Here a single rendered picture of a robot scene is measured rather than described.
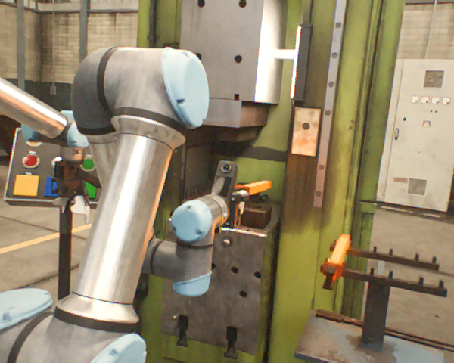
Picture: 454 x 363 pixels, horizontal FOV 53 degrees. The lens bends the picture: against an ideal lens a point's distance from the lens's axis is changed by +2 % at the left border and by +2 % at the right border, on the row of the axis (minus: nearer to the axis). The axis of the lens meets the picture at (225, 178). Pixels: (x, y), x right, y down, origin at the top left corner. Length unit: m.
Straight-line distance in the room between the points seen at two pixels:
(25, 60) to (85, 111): 10.40
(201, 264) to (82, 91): 0.40
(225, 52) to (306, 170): 0.52
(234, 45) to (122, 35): 8.28
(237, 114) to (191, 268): 0.82
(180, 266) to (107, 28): 9.35
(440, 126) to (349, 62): 5.13
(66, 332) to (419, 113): 6.39
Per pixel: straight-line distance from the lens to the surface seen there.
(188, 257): 0.91
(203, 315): 1.76
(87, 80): 0.75
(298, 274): 1.82
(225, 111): 1.63
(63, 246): 1.92
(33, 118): 1.27
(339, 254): 1.36
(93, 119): 0.79
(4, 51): 10.88
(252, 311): 1.69
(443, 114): 6.79
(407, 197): 6.90
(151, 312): 2.10
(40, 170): 1.79
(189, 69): 0.69
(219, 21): 1.67
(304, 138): 1.69
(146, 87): 0.68
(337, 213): 1.74
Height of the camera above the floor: 1.36
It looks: 10 degrees down
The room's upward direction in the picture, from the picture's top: 4 degrees clockwise
